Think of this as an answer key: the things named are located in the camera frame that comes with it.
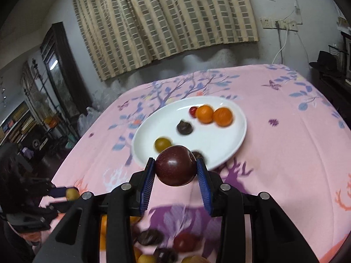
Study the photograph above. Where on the yellow-green round fruit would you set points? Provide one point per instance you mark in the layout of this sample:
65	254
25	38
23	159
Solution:
162	143

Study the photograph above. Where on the large dark red plum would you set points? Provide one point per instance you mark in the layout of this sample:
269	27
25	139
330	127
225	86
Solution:
175	167

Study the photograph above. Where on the small orange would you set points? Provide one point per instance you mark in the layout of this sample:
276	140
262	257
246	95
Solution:
103	232
223	117
204	114

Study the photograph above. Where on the white wall power strip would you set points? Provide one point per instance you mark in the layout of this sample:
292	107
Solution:
286	25

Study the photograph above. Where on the beige checked curtain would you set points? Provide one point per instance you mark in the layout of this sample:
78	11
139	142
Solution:
164	19

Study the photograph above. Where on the small dark red plum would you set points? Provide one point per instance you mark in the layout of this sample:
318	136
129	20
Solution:
184	242

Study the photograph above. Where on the dark wooden glass cabinet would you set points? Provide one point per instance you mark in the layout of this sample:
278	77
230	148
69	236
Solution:
64	68

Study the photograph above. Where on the dark wooden furniture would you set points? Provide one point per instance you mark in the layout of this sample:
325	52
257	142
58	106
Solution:
337	90

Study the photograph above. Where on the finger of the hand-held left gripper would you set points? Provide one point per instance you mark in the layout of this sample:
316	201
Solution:
58	191
56	206

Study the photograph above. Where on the red cherry tomato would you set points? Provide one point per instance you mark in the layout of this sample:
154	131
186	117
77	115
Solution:
193	111

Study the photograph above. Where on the pink printed blanket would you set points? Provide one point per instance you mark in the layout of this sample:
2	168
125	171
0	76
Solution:
274	156

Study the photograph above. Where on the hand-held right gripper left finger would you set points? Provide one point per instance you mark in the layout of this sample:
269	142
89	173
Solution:
147	186

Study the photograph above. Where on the white wall socket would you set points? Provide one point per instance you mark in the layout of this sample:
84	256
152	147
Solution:
265	23

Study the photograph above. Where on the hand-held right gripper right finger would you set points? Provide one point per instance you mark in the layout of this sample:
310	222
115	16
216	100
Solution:
204	189

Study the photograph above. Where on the white round plate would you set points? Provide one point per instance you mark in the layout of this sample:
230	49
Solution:
208	145

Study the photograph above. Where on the black metal rack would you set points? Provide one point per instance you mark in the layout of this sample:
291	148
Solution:
38	93

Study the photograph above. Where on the dark brown water caltrop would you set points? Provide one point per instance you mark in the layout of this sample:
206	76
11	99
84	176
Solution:
149	237
164	255
184	127
197	154

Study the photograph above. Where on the black hat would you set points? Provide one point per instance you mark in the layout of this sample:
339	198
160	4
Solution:
326	61

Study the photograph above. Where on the clear plastic bag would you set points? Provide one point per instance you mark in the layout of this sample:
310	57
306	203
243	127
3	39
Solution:
87	122

